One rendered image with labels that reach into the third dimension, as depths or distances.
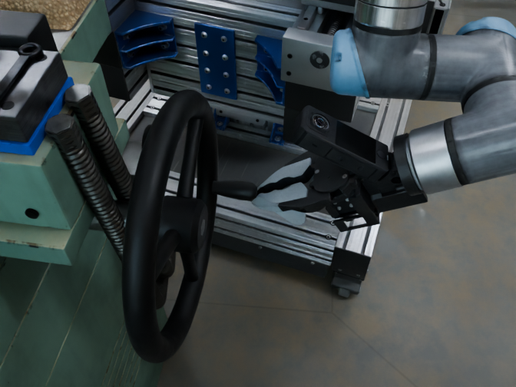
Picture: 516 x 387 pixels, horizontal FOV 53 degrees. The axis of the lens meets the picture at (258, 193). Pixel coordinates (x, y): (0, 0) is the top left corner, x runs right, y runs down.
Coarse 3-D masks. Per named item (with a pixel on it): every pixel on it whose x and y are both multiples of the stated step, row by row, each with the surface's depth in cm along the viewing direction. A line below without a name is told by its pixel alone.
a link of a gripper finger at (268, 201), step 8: (296, 184) 63; (272, 192) 65; (280, 192) 64; (288, 192) 63; (296, 192) 62; (304, 192) 62; (256, 200) 66; (264, 200) 65; (272, 200) 64; (280, 200) 63; (288, 200) 62; (264, 208) 65; (272, 208) 64; (288, 216) 66; (296, 216) 66; (304, 216) 65; (296, 224) 67
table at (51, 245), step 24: (96, 0) 69; (96, 24) 69; (72, 48) 63; (96, 48) 70; (120, 120) 58; (120, 144) 57; (0, 240) 47; (24, 240) 47; (48, 240) 47; (72, 240) 48; (72, 264) 49
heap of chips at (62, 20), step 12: (0, 0) 64; (12, 0) 63; (24, 0) 63; (36, 0) 63; (48, 0) 63; (60, 0) 64; (72, 0) 65; (84, 0) 68; (36, 12) 63; (48, 12) 63; (60, 12) 64; (72, 12) 65; (60, 24) 64; (72, 24) 65
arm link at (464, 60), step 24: (480, 24) 59; (504, 24) 58; (456, 48) 56; (480, 48) 56; (504, 48) 56; (456, 72) 56; (480, 72) 55; (504, 72) 54; (432, 96) 58; (456, 96) 58
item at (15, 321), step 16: (0, 272) 54; (16, 272) 57; (32, 272) 60; (0, 288) 54; (16, 288) 57; (32, 288) 61; (0, 304) 54; (16, 304) 58; (0, 320) 55; (16, 320) 58; (0, 336) 55; (0, 352) 55
